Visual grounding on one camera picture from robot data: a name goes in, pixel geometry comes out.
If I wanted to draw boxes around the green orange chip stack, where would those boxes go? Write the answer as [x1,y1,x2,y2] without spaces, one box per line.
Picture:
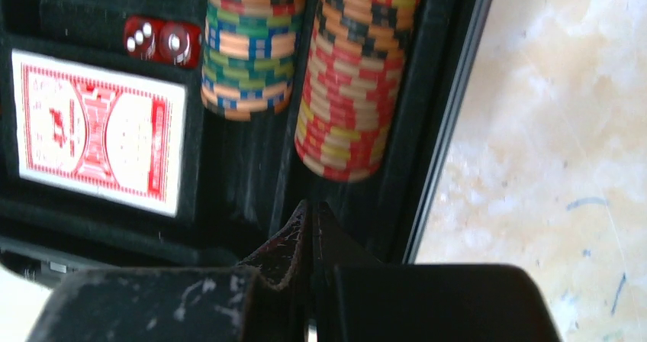
[201,0,307,121]

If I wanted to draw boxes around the red playing card deck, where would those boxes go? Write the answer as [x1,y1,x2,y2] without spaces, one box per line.
[11,49,187,217]

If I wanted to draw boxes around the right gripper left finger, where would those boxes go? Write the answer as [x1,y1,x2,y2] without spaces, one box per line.
[28,201,311,341]

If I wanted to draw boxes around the red die in case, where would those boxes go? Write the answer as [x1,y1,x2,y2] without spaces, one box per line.
[123,15,164,62]
[157,21,202,69]

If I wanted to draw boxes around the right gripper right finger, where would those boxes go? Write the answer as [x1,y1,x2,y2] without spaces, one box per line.
[312,202,559,341]

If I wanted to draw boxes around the black poker set case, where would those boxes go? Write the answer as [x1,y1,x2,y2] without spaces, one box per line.
[1,0,492,286]

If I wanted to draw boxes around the red yellow chip stack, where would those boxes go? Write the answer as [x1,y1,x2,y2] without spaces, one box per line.
[294,0,420,182]

